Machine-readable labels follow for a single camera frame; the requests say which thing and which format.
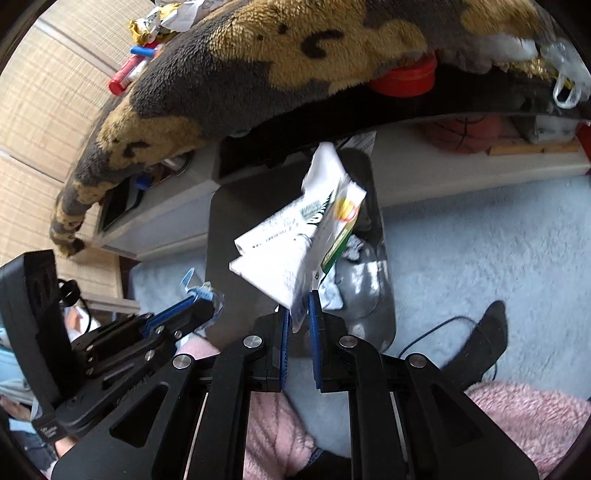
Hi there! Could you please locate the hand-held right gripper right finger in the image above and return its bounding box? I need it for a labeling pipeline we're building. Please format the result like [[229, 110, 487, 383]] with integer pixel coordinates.
[[308, 291, 541, 480]]

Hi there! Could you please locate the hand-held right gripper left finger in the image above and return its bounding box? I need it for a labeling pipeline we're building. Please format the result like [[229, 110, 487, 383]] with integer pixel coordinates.
[[51, 309, 291, 480]]

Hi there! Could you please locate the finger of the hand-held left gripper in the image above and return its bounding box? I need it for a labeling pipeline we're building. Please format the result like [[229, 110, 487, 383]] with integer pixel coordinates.
[[69, 288, 215, 361], [55, 302, 220, 435]]

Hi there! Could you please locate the clear blue plastic wrapper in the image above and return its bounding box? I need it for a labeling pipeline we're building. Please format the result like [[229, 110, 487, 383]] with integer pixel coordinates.
[[181, 269, 225, 325]]

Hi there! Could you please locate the white paper carton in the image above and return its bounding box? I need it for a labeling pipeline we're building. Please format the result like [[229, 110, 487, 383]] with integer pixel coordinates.
[[229, 142, 368, 333]]

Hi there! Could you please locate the crumpled white tissue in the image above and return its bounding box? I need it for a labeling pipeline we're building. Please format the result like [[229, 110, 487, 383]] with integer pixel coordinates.
[[318, 272, 346, 311]]

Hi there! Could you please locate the person's black sock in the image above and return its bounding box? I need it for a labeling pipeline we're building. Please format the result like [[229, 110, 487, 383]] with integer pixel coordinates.
[[442, 300, 509, 385]]

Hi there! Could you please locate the grey low cabinet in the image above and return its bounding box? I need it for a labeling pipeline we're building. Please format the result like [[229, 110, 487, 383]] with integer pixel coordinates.
[[93, 122, 591, 260]]

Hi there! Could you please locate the white printed paper sheet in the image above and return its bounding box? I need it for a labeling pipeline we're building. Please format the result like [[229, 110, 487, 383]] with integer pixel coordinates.
[[341, 131, 378, 154]]

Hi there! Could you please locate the red white tube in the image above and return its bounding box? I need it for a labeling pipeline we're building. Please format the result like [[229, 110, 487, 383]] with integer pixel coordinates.
[[108, 54, 149, 96]]

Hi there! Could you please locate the orange basketball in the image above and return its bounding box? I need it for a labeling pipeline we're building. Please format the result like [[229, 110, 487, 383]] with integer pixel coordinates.
[[422, 115, 505, 154]]

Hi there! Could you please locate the grey tan printed fleece blanket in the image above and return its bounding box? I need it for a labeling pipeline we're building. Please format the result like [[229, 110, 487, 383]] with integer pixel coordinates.
[[50, 0, 555, 259]]

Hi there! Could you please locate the red plastic lid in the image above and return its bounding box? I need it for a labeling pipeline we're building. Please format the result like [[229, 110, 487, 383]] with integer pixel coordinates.
[[368, 54, 438, 98]]

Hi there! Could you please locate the black glossy low table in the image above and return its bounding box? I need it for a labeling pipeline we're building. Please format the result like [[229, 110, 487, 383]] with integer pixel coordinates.
[[217, 65, 591, 183]]

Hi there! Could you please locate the wooden stick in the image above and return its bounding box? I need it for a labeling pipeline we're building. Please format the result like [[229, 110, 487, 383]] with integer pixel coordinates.
[[488, 140, 581, 157]]

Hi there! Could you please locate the gold glitter decoration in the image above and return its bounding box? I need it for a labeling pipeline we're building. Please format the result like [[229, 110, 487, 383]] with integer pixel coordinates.
[[507, 56, 560, 80]]

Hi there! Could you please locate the clear plastic bag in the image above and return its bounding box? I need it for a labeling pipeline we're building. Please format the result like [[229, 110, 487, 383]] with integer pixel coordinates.
[[539, 41, 586, 110]]

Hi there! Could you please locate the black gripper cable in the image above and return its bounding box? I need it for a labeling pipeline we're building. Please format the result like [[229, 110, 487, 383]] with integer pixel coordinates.
[[56, 277, 100, 335]]

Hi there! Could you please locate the thin black floor cable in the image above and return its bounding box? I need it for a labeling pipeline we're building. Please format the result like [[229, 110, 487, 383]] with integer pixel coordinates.
[[398, 316, 500, 374]]

